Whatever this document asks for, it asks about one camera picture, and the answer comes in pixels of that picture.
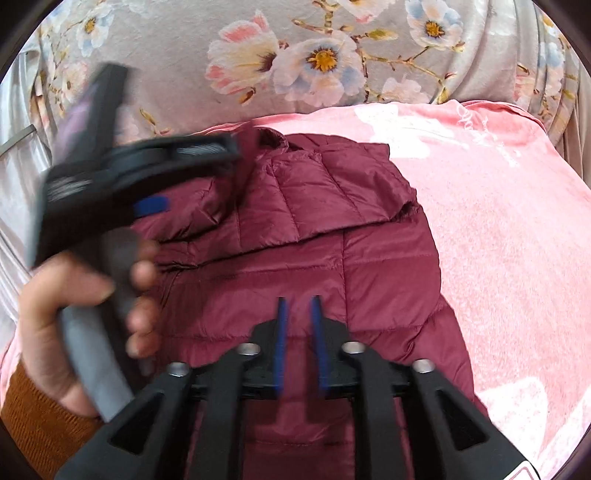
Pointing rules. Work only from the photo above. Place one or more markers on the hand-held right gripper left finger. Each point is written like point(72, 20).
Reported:
point(281, 350)

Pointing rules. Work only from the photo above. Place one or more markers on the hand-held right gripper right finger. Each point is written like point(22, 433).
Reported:
point(319, 350)

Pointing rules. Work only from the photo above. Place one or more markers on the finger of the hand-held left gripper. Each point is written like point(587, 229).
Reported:
point(194, 150)
point(152, 206)

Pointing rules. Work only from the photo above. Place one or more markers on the maroon puffer jacket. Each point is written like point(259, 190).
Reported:
point(323, 240)

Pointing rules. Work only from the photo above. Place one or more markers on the person's left forearm orange sleeve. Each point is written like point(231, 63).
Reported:
point(41, 434)

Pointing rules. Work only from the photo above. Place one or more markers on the person's left hand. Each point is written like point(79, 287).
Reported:
point(46, 332)

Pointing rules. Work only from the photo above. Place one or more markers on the pale satin bed sheet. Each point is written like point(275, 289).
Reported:
point(14, 221)

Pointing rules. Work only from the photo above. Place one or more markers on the grey floral quilt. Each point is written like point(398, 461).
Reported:
point(184, 55)

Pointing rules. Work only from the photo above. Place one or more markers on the pink printed blanket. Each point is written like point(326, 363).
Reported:
point(498, 230)

